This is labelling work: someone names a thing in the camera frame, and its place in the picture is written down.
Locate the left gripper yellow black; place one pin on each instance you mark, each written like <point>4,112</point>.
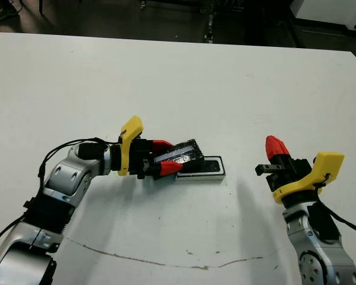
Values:
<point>132,127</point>

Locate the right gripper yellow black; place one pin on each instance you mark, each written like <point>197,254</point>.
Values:
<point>327,169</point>

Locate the black glossy box lid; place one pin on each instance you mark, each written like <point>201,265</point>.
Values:
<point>185,154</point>

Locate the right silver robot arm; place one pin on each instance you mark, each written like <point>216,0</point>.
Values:
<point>314,261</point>

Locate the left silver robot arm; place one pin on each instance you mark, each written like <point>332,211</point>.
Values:
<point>68,178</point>

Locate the white cabinet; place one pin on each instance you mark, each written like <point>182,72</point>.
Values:
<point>329,9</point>

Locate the black chair leg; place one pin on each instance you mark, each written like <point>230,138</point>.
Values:
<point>40,6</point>

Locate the person's brown shoe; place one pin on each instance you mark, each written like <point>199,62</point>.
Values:
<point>1,13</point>

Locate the white camera box base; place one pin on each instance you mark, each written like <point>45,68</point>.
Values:
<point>201,177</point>

